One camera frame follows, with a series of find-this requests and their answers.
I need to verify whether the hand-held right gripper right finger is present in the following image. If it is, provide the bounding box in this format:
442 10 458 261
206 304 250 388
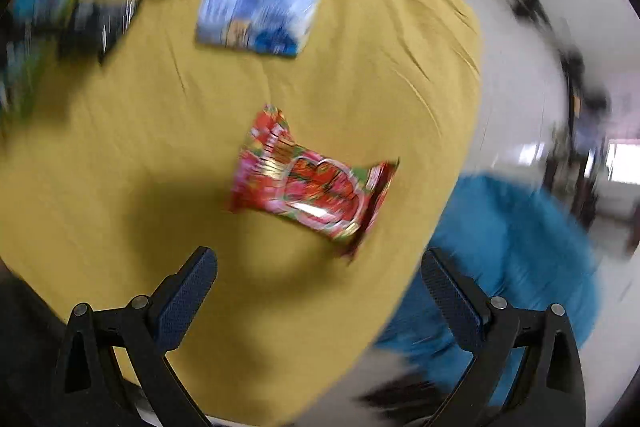
421 248 587 427

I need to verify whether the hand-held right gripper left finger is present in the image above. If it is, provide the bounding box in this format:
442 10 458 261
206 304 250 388
48 246 219 427

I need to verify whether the blue snack packet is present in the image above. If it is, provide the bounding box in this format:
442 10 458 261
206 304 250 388
194 0 326 60

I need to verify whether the red snack packet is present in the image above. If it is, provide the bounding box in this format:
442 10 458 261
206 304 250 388
229 104 400 261

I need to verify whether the blue fluffy rug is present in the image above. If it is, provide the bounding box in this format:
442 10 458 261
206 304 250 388
372 174 601 410

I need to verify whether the green and blue packet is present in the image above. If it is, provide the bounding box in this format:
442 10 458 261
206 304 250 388
0 0 101 128

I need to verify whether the yellow tablecloth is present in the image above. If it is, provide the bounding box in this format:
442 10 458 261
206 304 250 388
0 0 484 427

